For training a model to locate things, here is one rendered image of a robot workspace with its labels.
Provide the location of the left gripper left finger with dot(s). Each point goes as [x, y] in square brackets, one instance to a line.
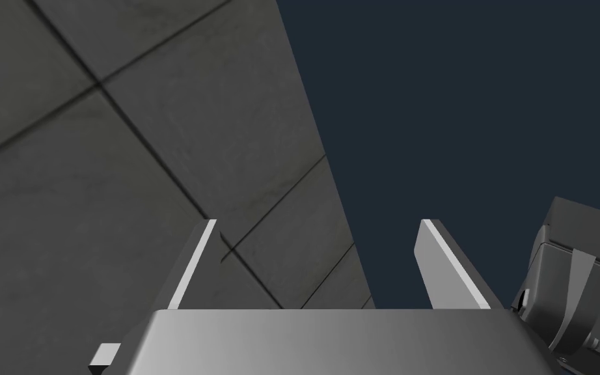
[196, 281]

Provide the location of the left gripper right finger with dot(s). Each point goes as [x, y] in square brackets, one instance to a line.
[448, 281]

